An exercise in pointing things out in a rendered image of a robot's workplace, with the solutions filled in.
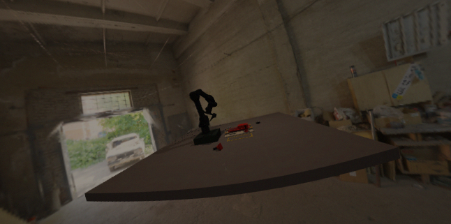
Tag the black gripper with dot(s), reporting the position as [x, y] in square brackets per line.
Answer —
[208, 111]

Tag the tan flat base plate with orange corner posts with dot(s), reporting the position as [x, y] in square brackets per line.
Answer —
[227, 134]

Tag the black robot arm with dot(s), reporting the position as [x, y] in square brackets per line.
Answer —
[203, 119]

